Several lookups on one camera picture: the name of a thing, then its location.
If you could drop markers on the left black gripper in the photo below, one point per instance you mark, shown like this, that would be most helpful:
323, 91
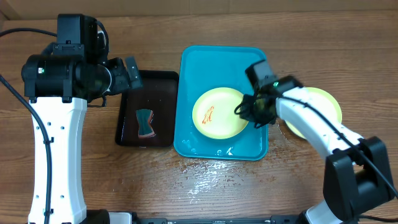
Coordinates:
123, 84

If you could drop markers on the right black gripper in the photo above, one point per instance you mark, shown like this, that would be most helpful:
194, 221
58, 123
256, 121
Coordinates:
249, 116

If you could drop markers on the orange green scrub sponge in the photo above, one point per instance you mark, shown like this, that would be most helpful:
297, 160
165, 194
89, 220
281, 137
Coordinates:
144, 119

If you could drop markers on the yellow-green plate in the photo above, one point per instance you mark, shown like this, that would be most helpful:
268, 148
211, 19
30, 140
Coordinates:
321, 100
213, 113

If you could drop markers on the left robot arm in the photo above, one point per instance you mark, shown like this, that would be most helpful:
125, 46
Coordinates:
60, 85

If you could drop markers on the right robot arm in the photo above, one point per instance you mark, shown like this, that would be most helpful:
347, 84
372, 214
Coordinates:
357, 174

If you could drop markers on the black rectangular tray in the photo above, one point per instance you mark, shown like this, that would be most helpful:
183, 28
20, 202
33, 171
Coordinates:
159, 94

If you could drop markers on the teal plastic tray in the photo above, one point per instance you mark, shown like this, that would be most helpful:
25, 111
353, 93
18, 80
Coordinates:
203, 68

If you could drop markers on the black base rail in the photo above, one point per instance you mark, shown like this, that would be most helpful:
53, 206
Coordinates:
217, 221

